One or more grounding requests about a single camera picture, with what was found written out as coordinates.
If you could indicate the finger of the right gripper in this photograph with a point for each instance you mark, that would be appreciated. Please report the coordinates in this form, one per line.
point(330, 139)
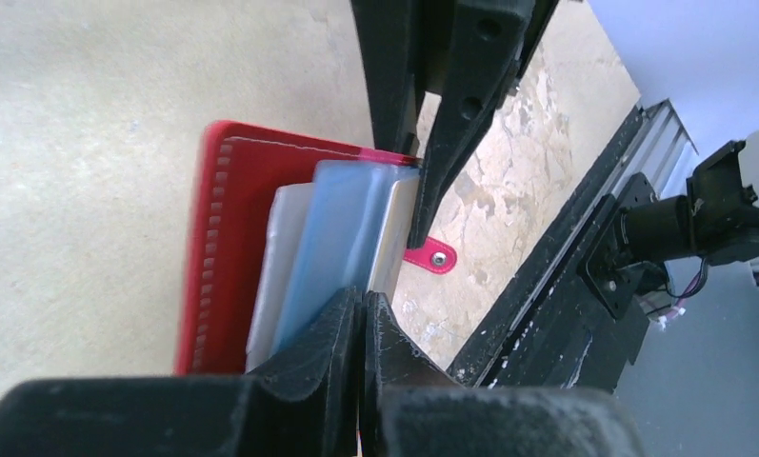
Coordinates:
point(389, 34)
point(491, 43)

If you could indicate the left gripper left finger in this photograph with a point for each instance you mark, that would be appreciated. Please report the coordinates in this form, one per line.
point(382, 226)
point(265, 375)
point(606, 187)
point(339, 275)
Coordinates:
point(301, 402)

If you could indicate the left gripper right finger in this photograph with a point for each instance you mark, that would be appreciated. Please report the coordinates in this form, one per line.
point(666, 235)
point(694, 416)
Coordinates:
point(411, 407)

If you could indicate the red card holder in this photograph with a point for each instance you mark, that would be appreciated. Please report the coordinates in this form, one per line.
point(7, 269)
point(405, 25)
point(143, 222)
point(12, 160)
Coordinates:
point(241, 166)

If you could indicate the gold VIP card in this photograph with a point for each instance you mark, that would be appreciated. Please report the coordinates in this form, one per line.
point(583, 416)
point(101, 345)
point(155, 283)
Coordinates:
point(393, 236)

